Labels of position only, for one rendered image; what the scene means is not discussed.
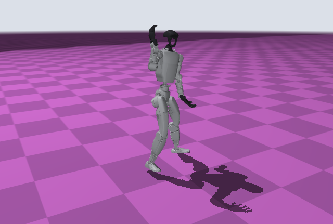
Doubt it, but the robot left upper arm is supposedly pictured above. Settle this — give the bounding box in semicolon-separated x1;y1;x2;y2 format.
175;54;184;81

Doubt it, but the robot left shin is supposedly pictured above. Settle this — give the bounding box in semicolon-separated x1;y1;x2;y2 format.
170;125;180;150

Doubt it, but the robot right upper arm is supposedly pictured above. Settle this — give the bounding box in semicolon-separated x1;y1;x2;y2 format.
149;50;163;71

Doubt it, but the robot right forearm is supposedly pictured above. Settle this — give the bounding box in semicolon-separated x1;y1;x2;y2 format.
148;42;159;69

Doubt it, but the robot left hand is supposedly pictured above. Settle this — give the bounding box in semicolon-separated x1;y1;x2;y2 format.
180;95;196;108

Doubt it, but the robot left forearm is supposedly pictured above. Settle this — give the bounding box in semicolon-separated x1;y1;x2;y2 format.
175;80;184;98

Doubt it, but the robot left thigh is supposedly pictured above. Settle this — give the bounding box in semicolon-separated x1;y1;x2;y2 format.
167;96;180;132

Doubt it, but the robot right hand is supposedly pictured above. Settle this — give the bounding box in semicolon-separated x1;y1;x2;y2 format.
149;25;158;46

